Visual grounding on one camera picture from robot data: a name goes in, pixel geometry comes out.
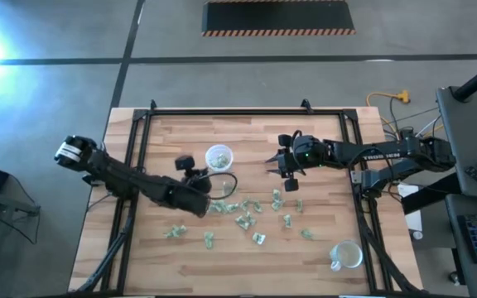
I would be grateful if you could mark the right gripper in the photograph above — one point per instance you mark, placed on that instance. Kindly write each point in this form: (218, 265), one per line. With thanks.
(292, 161)

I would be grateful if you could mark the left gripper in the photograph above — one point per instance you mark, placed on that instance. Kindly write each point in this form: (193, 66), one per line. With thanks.
(193, 198)

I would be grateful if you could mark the heap of packets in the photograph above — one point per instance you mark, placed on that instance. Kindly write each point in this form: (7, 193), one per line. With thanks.
(220, 160)

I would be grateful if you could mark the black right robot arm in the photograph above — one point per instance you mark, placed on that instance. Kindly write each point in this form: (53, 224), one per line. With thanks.
(387, 150)

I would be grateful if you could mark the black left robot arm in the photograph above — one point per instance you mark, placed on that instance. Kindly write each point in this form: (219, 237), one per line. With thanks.
(110, 174)

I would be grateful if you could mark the clear plastic round container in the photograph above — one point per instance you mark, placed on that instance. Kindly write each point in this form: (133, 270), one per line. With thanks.
(211, 151)

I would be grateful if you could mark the black power strip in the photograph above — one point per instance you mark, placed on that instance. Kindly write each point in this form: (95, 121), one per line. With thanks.
(407, 132)

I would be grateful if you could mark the white paper sheet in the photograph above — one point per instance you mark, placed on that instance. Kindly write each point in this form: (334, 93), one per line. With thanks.
(412, 215)

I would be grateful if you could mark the black hazard-striped floor mat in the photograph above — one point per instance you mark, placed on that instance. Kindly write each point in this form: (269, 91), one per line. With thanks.
(278, 16)

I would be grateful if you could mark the small white cap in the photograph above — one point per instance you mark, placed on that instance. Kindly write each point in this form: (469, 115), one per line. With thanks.
(417, 235)

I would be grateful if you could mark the caster wheel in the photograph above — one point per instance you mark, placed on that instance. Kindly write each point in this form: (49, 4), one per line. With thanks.
(454, 277)

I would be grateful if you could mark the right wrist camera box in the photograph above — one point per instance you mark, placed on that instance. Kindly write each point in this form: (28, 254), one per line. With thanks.
(284, 139)

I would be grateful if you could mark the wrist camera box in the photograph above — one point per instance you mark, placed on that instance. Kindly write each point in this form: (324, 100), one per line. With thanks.
(284, 139)
(184, 162)

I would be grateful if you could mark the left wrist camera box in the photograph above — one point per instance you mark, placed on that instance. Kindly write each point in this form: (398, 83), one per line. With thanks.
(184, 162)

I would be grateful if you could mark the black frame clamp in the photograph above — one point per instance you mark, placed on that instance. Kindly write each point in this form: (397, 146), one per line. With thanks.
(306, 105)
(152, 104)

